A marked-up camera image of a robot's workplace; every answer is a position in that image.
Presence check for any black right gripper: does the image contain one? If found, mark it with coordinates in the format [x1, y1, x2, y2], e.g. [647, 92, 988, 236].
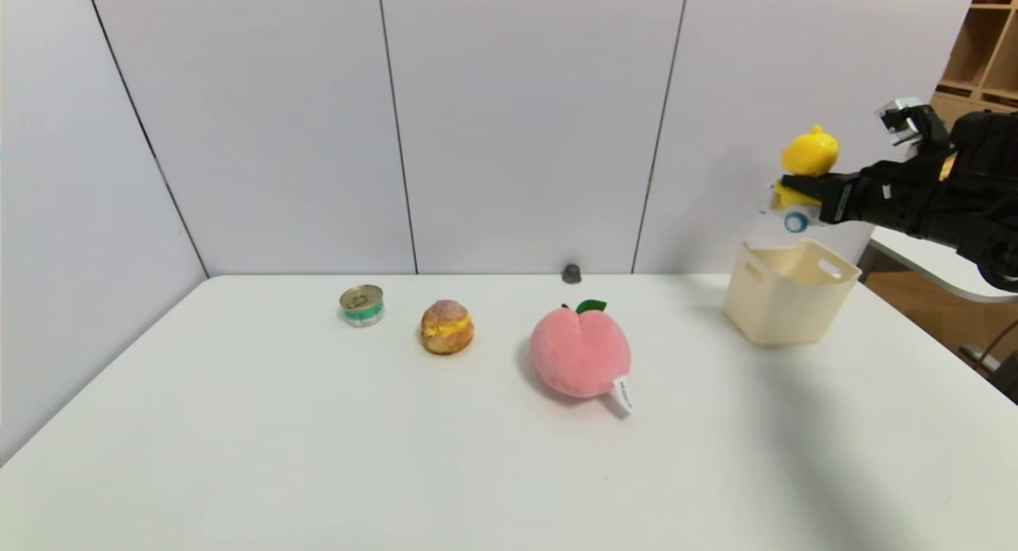
[779, 161, 923, 235]

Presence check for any yellow duck scooter toy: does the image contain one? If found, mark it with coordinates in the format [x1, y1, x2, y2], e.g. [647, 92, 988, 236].
[760, 124, 841, 234]

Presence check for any cream white plastic box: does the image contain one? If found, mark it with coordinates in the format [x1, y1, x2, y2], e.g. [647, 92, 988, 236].
[723, 239, 862, 347]

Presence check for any white side table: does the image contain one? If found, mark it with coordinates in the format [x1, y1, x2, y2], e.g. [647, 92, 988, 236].
[867, 227, 1018, 304]

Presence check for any wooden shelf unit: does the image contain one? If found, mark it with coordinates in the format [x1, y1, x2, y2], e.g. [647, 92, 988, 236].
[929, 0, 1018, 130]

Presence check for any pink plush peach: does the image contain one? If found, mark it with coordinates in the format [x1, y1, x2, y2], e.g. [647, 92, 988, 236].
[529, 300, 635, 415]

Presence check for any cream puff pastry toy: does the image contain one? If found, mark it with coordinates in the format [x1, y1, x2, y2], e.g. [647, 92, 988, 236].
[420, 300, 476, 356]

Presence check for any small green labelled tin can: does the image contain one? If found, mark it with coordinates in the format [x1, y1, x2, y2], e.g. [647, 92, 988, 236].
[340, 285, 386, 328]

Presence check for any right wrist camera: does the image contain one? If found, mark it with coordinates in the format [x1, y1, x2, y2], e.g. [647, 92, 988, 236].
[875, 98, 952, 156]

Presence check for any black cable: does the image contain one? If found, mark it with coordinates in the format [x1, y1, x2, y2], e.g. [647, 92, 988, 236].
[980, 320, 1018, 367]

